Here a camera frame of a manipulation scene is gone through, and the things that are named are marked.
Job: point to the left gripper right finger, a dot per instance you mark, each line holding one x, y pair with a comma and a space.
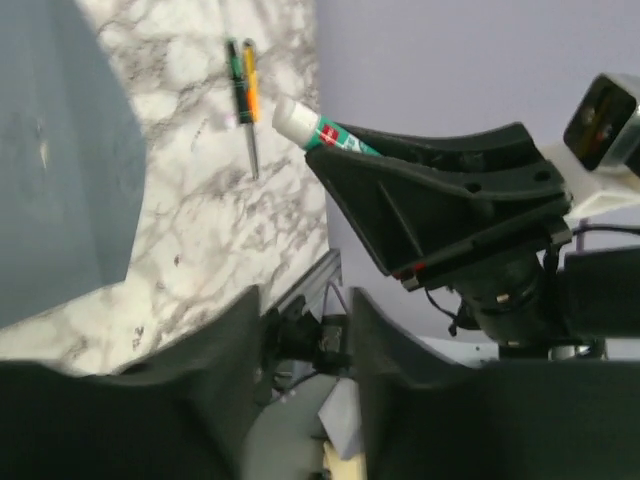
424, 417

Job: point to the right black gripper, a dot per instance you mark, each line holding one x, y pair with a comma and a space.
433, 208

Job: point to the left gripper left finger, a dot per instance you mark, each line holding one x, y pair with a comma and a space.
180, 413

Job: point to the green white glue stick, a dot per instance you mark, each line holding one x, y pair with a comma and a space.
308, 129

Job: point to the grey paper envelope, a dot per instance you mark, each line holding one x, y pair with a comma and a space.
73, 161

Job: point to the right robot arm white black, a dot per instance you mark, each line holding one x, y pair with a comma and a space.
548, 299

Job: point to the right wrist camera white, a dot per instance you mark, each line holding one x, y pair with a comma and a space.
603, 138

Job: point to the green handled screwdriver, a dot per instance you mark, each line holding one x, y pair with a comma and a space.
237, 78

